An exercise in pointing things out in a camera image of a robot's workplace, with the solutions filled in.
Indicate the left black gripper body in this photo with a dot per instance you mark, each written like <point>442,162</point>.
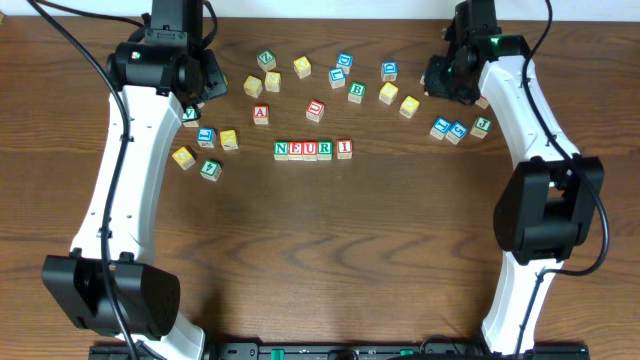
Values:
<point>211,80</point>

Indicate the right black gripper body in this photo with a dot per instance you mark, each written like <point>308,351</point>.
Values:
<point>439,80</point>

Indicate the yellow S block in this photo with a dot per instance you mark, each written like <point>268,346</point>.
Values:
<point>273,81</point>
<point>388,93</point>

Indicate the green N block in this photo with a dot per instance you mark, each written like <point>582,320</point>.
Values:
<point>281,150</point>

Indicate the red E block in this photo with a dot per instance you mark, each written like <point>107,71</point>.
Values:
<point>295,151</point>

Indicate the red U block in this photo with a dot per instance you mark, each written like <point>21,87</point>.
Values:
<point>315,110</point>
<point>310,151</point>

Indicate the green R block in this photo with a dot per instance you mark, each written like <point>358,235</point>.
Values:
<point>325,150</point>

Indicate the red I block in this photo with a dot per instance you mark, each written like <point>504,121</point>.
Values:
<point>344,149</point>

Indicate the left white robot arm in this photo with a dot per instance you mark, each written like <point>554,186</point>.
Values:
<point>107,283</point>

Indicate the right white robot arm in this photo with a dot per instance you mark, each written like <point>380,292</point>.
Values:
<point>548,204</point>

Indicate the green V block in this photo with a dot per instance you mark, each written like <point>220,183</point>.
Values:
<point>191,117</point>

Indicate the yellow C block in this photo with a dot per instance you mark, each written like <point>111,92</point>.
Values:
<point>253,86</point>

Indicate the red M block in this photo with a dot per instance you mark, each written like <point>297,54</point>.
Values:
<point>482,102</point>

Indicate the blue l block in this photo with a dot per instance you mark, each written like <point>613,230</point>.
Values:
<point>206,137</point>
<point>337,77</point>

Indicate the red A block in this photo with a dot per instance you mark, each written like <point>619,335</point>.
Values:
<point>261,114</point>

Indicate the yellow O block right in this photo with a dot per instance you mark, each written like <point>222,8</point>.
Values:
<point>409,107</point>

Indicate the yellow o block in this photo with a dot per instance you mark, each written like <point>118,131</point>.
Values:
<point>302,67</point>
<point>409,107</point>

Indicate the blue I block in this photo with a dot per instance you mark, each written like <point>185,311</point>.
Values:
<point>440,128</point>

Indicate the blue G block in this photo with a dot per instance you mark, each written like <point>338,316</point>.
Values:
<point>456,132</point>

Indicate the yellow K block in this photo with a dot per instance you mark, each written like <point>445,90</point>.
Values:
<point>229,139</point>

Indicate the green Z block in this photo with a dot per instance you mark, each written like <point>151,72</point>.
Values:
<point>266,60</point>

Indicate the green J block right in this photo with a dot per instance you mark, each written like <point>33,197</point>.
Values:
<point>481,127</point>

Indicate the blue D block right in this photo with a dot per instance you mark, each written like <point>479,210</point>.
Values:
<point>389,71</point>

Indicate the blue d block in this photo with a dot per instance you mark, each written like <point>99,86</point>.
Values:
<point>345,62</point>
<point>389,71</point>

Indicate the yellow G block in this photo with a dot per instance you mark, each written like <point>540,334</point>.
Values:
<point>185,157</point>

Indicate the green 4 block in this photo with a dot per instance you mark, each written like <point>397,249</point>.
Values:
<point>211,170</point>

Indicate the green B block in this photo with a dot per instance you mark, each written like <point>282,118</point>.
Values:
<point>356,92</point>

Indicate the blue D block left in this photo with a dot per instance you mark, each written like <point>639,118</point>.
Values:
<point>345,62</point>

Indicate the blue L block upper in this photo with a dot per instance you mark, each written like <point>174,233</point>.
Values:
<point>337,77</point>

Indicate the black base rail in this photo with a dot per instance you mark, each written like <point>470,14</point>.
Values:
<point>432,350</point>

